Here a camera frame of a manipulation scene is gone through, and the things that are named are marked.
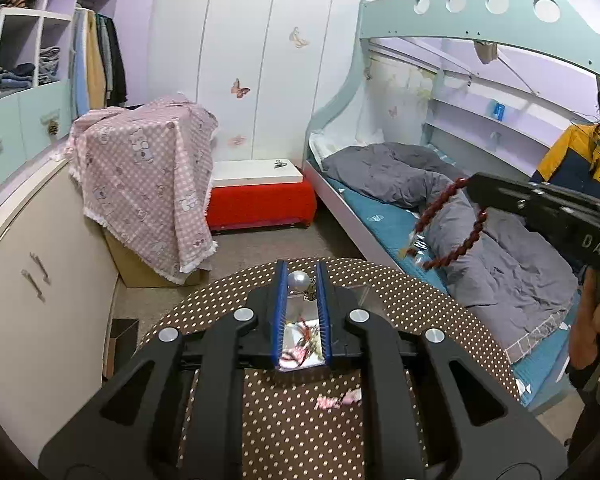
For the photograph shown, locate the white pillow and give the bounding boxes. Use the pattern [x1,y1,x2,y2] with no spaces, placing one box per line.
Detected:
[311,129,387,167]

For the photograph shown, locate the yellow hanging garment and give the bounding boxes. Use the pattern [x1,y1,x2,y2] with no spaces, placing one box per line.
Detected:
[84,9,110,111]

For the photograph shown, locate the teal bedsheet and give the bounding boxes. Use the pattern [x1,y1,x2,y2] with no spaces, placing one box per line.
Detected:
[324,174,577,409]

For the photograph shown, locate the cardboard box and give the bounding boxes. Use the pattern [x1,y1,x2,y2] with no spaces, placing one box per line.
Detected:
[101,229,207,289]

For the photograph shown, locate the small open floor box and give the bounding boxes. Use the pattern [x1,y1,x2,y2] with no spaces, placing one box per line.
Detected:
[106,318,139,379]

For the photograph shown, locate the yellow navy jacket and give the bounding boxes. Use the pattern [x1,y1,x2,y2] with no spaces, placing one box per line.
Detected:
[526,121,600,207]

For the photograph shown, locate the dark red bead bracelet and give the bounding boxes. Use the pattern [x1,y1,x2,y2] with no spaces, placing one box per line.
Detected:
[405,176,490,272]

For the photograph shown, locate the light blue hanging garment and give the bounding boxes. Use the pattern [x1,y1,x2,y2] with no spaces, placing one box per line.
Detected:
[71,9,92,117]

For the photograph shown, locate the beige cabinet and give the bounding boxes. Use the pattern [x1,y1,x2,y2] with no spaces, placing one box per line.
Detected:
[0,159,122,403]

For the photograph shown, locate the grey duvet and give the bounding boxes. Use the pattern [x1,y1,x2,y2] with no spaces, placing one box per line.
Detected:
[319,141,582,364]

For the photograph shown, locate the folded jeans pile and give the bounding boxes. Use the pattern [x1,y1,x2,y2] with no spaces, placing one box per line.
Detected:
[0,45,62,93]

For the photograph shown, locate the teal drawer unit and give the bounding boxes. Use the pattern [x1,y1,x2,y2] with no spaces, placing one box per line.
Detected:
[0,76,77,202]

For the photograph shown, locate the teal bunk bed frame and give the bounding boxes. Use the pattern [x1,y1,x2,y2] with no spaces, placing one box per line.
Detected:
[301,0,600,411]

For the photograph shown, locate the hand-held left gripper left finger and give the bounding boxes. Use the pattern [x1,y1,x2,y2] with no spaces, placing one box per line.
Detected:
[37,260,288,480]

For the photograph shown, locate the pink bow hair clip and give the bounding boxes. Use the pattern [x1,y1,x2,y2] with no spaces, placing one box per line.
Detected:
[314,390,364,412]

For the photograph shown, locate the red storage bench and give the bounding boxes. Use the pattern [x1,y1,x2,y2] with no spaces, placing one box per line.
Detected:
[204,158,318,232]

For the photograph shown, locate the dark hanging garments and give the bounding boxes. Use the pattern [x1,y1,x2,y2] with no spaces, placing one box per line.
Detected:
[96,12,129,106]

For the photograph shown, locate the brown hanging tag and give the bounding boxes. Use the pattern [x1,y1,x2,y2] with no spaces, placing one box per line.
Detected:
[474,39,499,66]

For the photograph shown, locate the pink polka dot blanket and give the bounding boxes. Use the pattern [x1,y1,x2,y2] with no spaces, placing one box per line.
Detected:
[64,91,219,284]

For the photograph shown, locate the pearl pendant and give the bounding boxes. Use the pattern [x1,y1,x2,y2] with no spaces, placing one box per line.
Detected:
[288,269,317,302]

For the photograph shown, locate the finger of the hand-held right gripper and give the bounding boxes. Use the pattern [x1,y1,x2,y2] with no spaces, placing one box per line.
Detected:
[464,171,537,232]

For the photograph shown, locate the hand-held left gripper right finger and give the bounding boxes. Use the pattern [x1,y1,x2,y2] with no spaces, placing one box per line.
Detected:
[316,260,570,480]

